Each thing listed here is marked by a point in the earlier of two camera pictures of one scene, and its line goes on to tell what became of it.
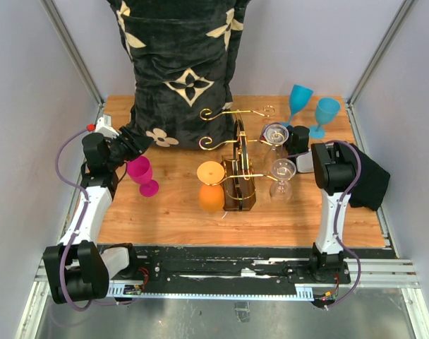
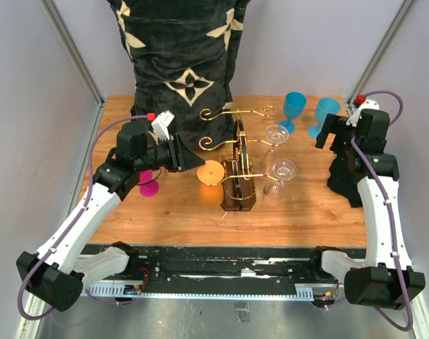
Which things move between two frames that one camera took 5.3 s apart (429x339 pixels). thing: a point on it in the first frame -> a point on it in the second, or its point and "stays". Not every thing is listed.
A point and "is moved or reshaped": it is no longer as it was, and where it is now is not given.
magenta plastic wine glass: [139, 169] stays
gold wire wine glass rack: [240, 178] stays
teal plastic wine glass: [327, 111] stays
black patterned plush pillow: [183, 54] stays
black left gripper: [137, 145] -> [181, 157]
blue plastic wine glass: [300, 98] is moved or reshaped
